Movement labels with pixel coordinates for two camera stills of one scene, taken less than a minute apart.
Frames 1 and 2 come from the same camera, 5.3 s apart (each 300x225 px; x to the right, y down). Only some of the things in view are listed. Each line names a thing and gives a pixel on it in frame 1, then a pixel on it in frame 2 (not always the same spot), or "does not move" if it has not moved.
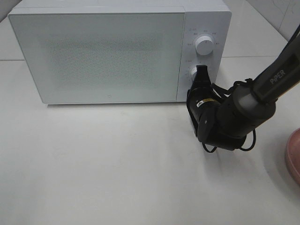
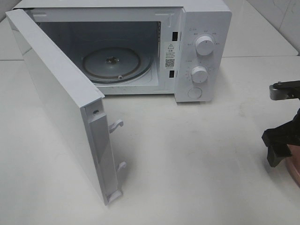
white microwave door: x=78 y=57 -> x=75 y=100
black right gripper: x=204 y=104 -> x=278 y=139
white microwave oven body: x=108 y=51 does not move
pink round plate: x=292 y=155 does not move
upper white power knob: x=204 y=45 does not move
